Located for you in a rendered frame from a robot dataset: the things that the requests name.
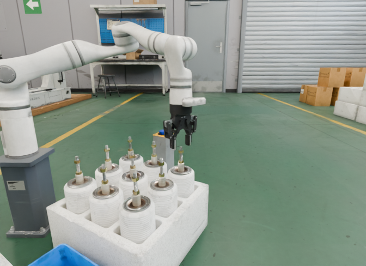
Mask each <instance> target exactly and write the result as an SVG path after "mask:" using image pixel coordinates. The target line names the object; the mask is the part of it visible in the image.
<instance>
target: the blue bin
mask: <svg viewBox="0 0 366 266"><path fill-rule="evenodd" d="M28 266H99V265H97V264H96V263H94V262H93V261H91V260H90V259H89V258H87V257H86V256H84V255H82V254H81V253H79V252H78V251H76V250H75V249H73V248H72V247H71V246H69V245H68V244H60V245H58V246H56V247H55V248H53V249H52V250H50V251H49V252H47V253H46V254H44V255H43V256H41V257H40V258H38V259H37V260H35V261H34V262H32V263H31V264H29V265H28Z"/></svg>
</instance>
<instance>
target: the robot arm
mask: <svg viewBox="0 0 366 266"><path fill-rule="evenodd" d="M111 30H112V35H113V39H114V42H115V46H110V47H105V46H99V45H95V44H92V43H89V42H86V41H83V40H72V41H67V42H64V43H61V44H58V45H54V46H51V47H49V48H46V49H44V50H41V51H39V52H36V53H33V54H31V55H26V56H21V57H15V58H8V59H0V121H1V126H2V131H1V132H0V135H1V140H2V145H3V149H4V154H5V157H6V158H10V159H24V158H29V157H31V156H35V155H37V154H38V152H39V150H38V144H37V140H36V134H35V128H34V122H33V116H32V110H31V105H30V98H29V91H28V84H27V82H28V81H30V80H33V79H35V78H38V77H40V76H44V75H48V74H54V73H58V72H63V71H68V70H72V69H75V68H79V67H82V66H84V65H87V64H90V63H93V62H96V61H99V60H102V59H105V58H109V57H113V56H118V55H122V54H125V53H130V52H132V51H135V50H137V49H138V48H139V43H140V44H141V45H142V46H143V47H144V48H145V49H146V50H147V51H149V52H151V53H155V54H158V55H163V56H165V58H166V62H167V66H168V70H169V74H170V92H169V111H170V114H171V118H170V120H164V121H163V129H164V137H165V138H168V139H170V148H171V150H176V137H177V134H178V133H179V132H180V130H182V129H184V131H185V133H186V135H185V145H188V146H190V145H191V142H192V141H191V139H192V134H193V133H194V132H196V127H197V116H194V115H191V113H192V106H197V105H203V104H205V100H206V99H205V98H204V97H202V98H193V97H192V73H191V71H190V69H187V68H185V67H184V64H183V61H187V60H190V59H192V58H193V57H194V56H195V55H196V53H197V44H196V42H195V41H194V40H193V39H192V38H189V37H182V36H178V35H169V34H166V33H161V32H154V31H151V30H148V29H146V28H144V27H142V26H140V25H137V24H135V23H133V22H129V21H121V22H117V23H115V24H114V25H113V26H112V28H111ZM192 126H193V128H192ZM174 128H175V129H176V130H174ZM173 133H174V135H173Z"/></svg>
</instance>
